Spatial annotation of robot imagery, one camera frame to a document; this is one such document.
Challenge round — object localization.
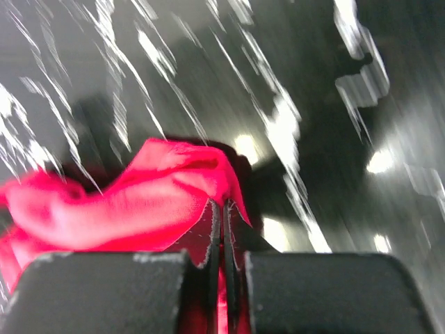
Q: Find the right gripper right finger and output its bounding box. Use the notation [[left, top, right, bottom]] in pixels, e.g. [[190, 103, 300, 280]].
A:
[[222, 200, 435, 333]]

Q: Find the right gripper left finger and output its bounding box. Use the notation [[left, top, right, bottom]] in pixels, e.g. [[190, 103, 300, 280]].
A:
[[1, 201, 220, 333]]

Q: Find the bright pink-red t-shirt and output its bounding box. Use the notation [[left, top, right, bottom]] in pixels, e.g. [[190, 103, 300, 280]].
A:
[[0, 137, 254, 334]]

